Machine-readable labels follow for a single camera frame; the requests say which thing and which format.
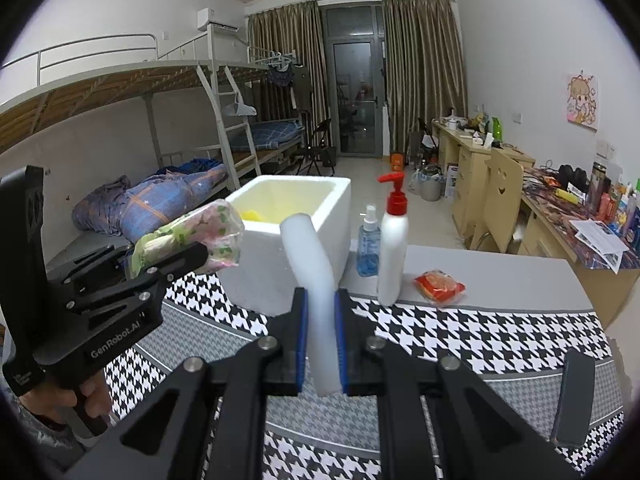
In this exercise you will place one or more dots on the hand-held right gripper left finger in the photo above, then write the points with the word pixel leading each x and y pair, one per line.
pixel 300 345

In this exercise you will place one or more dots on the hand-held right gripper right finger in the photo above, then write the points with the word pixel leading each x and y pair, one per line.
pixel 341 345

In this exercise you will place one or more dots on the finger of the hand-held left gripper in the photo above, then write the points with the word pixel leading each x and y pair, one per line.
pixel 95 257
pixel 180 257

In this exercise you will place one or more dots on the green pink floral packet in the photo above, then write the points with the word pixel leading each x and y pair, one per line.
pixel 215 225

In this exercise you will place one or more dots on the white foam strip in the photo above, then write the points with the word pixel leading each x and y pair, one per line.
pixel 312 270

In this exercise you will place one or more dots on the white foam box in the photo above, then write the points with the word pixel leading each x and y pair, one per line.
pixel 260 280

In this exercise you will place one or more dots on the yellow plastic bag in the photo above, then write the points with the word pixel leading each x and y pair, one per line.
pixel 251 215

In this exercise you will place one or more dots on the person's left forearm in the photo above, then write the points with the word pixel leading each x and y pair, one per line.
pixel 30 445

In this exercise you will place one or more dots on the person's left hand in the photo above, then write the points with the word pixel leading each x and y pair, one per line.
pixel 55 405

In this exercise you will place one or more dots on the blue checked bedding bundle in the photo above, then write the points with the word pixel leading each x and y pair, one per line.
pixel 160 200

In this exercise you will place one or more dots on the blue spray bottle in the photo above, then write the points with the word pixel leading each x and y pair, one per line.
pixel 369 255

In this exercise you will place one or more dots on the white pump lotion bottle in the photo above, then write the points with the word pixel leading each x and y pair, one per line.
pixel 392 260

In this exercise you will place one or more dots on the red snack packet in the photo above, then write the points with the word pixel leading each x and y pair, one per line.
pixel 439 286

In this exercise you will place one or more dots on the white bunk ladder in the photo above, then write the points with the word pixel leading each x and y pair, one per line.
pixel 235 135

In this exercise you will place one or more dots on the houndstooth tablecloth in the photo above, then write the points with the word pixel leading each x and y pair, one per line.
pixel 475 330

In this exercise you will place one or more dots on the blue checked mattress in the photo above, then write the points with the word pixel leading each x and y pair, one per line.
pixel 272 132

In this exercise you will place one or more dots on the white metal bunk bed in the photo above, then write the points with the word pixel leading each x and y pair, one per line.
pixel 100 95

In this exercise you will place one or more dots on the black folding chair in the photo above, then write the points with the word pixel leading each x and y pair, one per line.
pixel 320 155

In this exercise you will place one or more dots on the white floor bag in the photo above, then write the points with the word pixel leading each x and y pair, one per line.
pixel 430 185

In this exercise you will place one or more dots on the orange floor container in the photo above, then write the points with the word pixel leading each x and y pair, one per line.
pixel 397 162

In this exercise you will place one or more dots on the hanging dark clothes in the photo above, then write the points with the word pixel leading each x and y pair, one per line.
pixel 280 77

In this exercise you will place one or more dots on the plain wooden desk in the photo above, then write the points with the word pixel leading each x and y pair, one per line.
pixel 470 170

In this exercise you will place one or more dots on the wooden chair with smiley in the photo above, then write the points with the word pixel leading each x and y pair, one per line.
pixel 502 180

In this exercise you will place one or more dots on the wooden desk with printed cover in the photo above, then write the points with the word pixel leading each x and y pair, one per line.
pixel 550 240

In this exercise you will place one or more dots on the black smartphone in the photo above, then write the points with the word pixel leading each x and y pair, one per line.
pixel 575 400

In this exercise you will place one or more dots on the white air conditioner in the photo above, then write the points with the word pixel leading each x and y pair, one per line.
pixel 217 16

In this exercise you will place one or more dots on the glass balcony door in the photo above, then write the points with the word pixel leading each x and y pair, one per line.
pixel 355 75

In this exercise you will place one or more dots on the brown curtain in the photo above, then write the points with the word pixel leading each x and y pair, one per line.
pixel 425 75
pixel 295 30

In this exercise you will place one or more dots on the green bottle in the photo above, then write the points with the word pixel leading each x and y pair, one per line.
pixel 498 130

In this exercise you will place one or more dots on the yellow tube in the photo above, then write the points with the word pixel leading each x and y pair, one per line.
pixel 567 196

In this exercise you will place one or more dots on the printed paper sheets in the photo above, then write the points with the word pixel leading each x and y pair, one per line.
pixel 597 235

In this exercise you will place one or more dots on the black headphones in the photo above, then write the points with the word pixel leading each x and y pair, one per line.
pixel 570 177

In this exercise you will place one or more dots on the row of toiletry bottles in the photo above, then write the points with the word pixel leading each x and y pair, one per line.
pixel 620 210

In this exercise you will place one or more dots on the wide white wall socket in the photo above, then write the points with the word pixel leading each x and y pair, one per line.
pixel 606 149

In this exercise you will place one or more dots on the cartoon wall poster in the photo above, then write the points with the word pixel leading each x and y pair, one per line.
pixel 582 102

